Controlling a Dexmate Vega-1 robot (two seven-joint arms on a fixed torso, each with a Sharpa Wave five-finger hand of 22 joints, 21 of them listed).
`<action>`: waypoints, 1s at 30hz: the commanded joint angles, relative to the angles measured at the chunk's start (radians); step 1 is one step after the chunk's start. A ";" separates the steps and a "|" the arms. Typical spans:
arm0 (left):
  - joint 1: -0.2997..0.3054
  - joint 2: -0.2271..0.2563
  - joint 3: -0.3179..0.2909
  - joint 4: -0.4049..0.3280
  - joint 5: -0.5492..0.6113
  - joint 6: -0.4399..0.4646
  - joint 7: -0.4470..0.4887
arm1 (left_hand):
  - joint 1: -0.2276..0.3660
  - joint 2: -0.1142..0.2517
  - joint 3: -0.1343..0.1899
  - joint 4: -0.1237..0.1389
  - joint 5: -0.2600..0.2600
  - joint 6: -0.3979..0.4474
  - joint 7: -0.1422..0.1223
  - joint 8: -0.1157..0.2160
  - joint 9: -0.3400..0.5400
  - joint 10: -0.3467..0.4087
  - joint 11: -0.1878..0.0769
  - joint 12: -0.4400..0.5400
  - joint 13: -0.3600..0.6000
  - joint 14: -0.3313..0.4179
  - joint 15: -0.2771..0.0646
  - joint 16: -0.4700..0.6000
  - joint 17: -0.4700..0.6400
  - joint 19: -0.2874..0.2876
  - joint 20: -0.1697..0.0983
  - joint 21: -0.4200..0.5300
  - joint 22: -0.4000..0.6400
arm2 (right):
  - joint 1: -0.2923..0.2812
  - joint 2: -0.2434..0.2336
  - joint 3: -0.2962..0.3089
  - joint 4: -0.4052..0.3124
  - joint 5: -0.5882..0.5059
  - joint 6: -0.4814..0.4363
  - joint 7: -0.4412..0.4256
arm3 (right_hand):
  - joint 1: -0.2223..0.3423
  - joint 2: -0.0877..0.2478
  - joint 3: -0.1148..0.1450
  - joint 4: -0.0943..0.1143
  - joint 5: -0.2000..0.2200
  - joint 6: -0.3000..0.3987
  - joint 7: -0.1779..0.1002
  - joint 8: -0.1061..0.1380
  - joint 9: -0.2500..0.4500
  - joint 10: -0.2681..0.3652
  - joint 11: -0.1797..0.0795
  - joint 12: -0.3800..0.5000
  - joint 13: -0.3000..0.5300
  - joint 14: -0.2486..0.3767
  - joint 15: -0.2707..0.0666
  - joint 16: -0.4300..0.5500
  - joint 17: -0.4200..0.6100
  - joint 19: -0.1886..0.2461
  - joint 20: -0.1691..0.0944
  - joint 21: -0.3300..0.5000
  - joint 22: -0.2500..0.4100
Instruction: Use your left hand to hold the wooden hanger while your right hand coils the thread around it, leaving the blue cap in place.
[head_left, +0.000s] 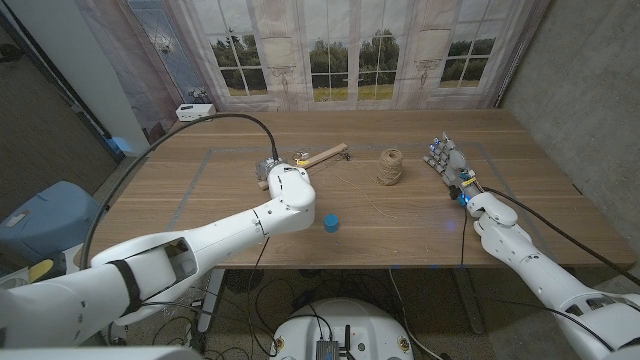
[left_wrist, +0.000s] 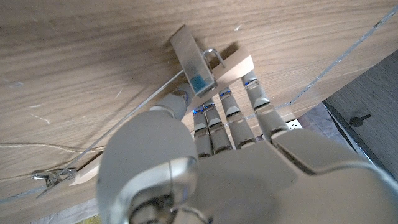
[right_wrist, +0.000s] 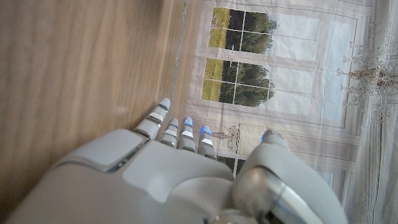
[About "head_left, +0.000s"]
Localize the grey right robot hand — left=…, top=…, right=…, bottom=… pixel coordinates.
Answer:
left=422, top=132, right=480, bottom=205

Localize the black device with yellow pads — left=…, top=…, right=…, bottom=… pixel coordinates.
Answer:
left=27, top=252, right=67, bottom=282

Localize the black door frame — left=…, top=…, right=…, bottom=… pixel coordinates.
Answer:
left=0, top=9, right=126, bottom=162

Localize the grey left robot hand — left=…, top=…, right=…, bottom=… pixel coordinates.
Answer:
left=254, top=156, right=282, bottom=184

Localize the white floor cable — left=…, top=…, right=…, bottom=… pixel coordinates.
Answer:
left=388, top=268, right=444, bottom=360

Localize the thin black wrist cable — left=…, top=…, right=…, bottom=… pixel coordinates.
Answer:
left=458, top=202, right=615, bottom=352
left=247, top=235, right=279, bottom=357

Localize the grey table leg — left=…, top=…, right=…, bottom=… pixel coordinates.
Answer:
left=452, top=268, right=486, bottom=335

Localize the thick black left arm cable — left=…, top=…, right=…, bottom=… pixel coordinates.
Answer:
left=78, top=112, right=280, bottom=271

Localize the white power strip box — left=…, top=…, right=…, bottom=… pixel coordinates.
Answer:
left=174, top=103, right=217, bottom=123

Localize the blue plastic bin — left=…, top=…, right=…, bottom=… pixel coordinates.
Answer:
left=0, top=180, right=109, bottom=264

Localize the printed window backdrop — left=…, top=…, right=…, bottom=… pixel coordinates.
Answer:
left=74, top=0, right=551, bottom=149

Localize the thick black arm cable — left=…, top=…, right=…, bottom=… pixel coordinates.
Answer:
left=78, top=112, right=280, bottom=271
left=481, top=185, right=640, bottom=287

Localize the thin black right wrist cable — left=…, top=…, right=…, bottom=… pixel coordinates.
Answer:
left=458, top=202, right=615, bottom=352

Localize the white table leg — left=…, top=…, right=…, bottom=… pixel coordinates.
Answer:
left=197, top=269, right=226, bottom=334

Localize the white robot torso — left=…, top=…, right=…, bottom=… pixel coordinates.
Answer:
left=269, top=298, right=415, bottom=360

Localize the wooden hanger with metal clips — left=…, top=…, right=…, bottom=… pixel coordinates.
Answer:
left=257, top=142, right=351, bottom=191

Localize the thin black left wrist cable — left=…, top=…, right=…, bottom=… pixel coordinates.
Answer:
left=247, top=235, right=279, bottom=357

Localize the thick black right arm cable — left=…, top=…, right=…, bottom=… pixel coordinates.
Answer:
left=481, top=185, right=640, bottom=287

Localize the jute twine spool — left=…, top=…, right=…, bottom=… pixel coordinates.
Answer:
left=375, top=148, right=405, bottom=187

